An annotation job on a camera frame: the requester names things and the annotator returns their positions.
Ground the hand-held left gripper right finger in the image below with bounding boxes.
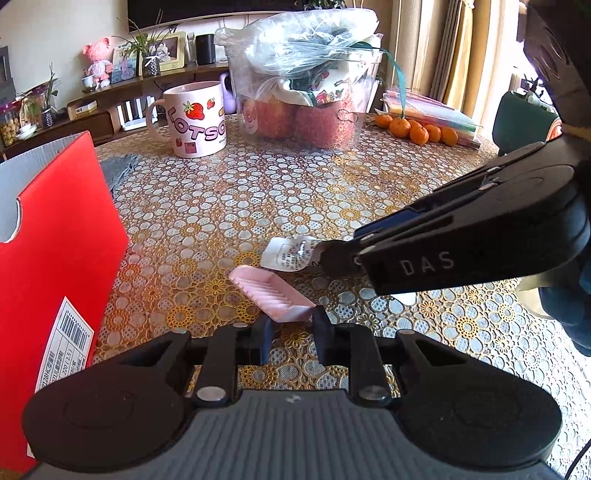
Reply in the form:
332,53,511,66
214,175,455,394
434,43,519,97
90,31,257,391
311,307,458,401

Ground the wooden cabinet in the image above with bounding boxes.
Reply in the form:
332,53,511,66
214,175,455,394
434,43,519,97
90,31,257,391
0,62,232,160

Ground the clear plastic tub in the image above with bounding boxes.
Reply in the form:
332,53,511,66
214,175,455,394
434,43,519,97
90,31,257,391
228,48,384,151

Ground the teal ribbon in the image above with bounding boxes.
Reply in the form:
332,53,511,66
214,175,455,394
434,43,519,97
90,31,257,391
383,48,409,116

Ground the pink teddy bear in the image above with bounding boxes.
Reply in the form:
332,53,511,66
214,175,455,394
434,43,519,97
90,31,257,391
83,38,114,88

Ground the lace-covered desktop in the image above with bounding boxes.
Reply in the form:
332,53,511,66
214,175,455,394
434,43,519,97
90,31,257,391
90,108,591,480

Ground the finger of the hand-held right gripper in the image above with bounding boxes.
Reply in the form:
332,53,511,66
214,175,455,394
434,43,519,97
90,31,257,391
353,141,548,238
318,210,462,277

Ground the cream photo frame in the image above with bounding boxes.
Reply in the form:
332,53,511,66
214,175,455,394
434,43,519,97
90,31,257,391
139,31,186,75

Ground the crumpled clear plastic bag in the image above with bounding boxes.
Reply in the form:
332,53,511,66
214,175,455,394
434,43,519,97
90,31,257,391
215,8,382,77

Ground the black speaker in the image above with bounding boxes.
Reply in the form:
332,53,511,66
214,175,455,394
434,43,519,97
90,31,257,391
196,34,217,65

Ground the pink ribbed tray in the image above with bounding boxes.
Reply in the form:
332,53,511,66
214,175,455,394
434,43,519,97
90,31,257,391
228,266,317,322

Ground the black television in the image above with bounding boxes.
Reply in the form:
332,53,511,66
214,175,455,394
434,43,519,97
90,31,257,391
127,0,305,28

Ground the white printed sachet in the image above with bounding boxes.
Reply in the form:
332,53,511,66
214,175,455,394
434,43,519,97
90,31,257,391
261,235,333,273

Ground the potted green plant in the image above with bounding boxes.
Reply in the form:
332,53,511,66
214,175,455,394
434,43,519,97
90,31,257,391
115,18,176,77

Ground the stack of colourful folders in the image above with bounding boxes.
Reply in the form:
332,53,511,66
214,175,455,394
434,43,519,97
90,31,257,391
381,90,483,148

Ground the red cardboard box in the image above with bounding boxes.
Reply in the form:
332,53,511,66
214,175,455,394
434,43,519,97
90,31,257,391
0,131,130,474

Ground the purple toy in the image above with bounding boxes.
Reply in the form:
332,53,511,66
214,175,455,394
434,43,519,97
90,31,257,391
219,73,237,114

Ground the grey cloth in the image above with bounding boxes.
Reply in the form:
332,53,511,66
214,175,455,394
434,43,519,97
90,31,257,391
99,154,139,190

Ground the yellow curtain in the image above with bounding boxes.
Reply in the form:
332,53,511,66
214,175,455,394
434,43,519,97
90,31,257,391
392,0,527,139

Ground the yellow and white small box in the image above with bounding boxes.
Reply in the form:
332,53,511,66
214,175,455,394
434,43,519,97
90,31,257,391
69,100,98,120

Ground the leafy plant in dark pot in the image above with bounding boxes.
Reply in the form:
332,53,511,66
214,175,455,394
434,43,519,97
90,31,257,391
18,65,61,127

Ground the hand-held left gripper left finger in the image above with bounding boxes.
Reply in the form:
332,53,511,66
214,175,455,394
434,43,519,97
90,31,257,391
117,314,274,408

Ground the colourful picture card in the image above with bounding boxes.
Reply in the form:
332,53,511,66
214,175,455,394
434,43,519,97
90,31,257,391
112,44,139,84

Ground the white router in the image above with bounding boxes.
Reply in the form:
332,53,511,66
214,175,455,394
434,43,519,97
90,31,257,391
115,95,155,130

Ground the pink strawberry mug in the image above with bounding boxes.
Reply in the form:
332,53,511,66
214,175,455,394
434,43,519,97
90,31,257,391
147,82,228,158

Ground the green and orange desk organizer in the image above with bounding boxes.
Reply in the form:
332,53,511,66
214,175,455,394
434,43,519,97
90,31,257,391
493,90,561,158

